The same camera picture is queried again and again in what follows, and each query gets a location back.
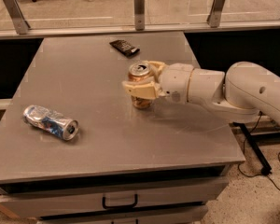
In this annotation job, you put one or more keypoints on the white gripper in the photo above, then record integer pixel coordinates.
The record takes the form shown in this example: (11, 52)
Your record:
(174, 79)

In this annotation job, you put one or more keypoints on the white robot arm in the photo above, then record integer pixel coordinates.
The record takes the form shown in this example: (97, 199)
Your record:
(237, 95)

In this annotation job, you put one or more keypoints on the black rxbar chocolate wrapper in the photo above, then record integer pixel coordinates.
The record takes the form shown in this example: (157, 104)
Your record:
(124, 47)

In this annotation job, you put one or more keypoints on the crushed blue silver can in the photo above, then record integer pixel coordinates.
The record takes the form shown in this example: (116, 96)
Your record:
(51, 121)

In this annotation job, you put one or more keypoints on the lower grey drawer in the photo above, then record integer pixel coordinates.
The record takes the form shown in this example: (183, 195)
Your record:
(174, 215)

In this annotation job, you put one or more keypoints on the grey drawer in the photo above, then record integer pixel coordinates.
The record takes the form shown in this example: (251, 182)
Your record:
(174, 215)
(104, 198)

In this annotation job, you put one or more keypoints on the black floor stand leg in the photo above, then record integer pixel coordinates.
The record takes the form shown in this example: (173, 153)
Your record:
(266, 167)

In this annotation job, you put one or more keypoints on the upper grey drawer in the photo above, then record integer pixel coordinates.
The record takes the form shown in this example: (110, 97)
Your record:
(104, 198)

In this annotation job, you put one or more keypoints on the middle metal bracket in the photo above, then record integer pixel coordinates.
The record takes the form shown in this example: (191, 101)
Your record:
(139, 14)

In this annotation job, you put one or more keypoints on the metal bracket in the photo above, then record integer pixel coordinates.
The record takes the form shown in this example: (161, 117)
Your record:
(21, 26)
(214, 17)
(139, 14)

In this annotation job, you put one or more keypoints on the right metal bracket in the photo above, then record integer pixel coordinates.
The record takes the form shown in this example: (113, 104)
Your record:
(214, 17)

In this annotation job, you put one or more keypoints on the left metal bracket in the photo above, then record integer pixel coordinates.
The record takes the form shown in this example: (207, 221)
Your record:
(21, 26)

